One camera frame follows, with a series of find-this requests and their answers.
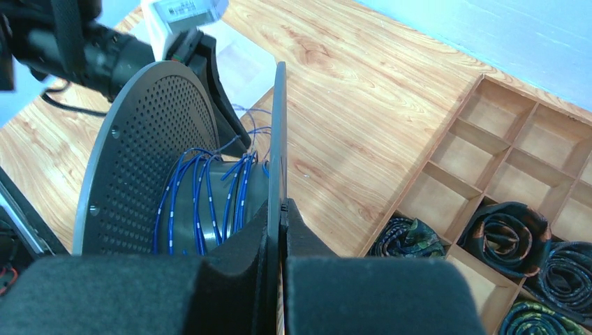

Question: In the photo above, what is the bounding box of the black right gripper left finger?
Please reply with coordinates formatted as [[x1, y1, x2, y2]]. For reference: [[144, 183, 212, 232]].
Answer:
[[1, 205, 268, 334]]

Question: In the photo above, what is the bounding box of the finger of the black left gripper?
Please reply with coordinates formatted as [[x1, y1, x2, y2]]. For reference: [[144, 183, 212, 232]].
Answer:
[[177, 29, 251, 157]]

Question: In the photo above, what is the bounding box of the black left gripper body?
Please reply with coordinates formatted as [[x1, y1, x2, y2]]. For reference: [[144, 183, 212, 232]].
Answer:
[[1, 1, 154, 101]]

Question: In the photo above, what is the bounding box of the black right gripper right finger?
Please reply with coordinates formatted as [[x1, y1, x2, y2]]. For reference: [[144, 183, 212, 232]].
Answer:
[[281, 200, 484, 334]]

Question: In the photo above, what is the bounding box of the thin blue cable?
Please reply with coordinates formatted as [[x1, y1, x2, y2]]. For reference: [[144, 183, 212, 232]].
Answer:
[[152, 103, 274, 256]]

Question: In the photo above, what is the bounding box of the dark grey filament spool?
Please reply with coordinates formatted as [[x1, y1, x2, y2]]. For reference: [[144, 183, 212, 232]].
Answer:
[[73, 61, 287, 334]]

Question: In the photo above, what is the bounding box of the clear plastic divided tray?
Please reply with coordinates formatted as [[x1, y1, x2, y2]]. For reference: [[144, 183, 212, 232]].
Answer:
[[197, 20, 276, 118]]

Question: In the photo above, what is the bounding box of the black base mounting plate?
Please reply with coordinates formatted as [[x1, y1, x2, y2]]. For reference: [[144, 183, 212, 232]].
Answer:
[[1, 170, 69, 297]]

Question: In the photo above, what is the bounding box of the wooden compartment organizer tray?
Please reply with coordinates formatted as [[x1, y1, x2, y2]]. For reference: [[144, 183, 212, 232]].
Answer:
[[358, 75, 591, 334]]

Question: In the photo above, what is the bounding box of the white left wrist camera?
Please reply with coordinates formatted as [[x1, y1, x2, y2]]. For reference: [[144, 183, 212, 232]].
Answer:
[[140, 0, 229, 61]]

